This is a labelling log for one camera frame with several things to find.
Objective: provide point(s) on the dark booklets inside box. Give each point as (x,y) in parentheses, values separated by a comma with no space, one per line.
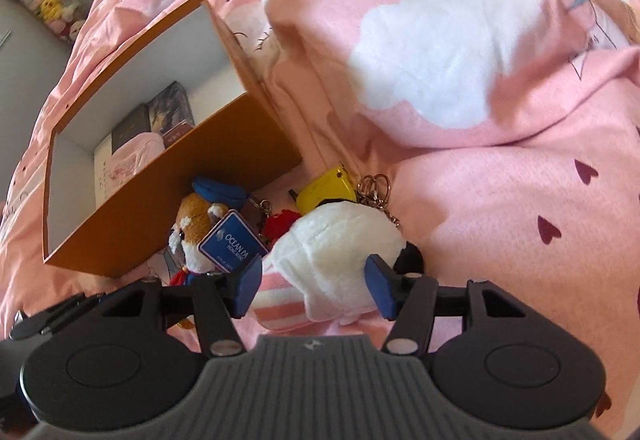
(170,108)

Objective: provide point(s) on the brown dog plush blue cap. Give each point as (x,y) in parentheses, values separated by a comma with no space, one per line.
(197,220)

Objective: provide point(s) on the red small toy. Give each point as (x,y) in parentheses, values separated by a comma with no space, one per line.
(282,222)

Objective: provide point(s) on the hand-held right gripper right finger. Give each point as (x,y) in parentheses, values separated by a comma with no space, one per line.
(381,287)

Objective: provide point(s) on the blue hang tag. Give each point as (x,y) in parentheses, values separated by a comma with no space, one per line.
(232,240)

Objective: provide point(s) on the plain dark box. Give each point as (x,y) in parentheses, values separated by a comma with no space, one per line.
(130,128)

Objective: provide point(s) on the pink soft pouch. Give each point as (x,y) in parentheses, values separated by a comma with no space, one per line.
(140,145)

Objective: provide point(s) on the metal key clasp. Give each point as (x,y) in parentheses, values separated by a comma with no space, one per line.
(261,210)

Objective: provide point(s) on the pink printed duvet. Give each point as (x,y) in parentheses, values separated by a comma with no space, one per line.
(450,145)

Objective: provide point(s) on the white flat box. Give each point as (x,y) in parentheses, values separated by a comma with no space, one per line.
(107,175)

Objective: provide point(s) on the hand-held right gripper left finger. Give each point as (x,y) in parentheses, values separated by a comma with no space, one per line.
(247,287)

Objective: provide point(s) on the white plush toy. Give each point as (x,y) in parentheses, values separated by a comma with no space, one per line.
(330,255)

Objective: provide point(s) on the metal keyring cluster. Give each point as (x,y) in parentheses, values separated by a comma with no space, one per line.
(372,185)

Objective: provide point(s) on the maroon booklet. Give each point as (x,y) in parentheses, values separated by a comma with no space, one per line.
(180,130)

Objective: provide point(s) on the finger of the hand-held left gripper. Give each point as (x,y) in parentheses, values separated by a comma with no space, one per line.
(55,317)

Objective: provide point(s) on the yellow toy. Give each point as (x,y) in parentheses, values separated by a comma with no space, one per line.
(325,190)

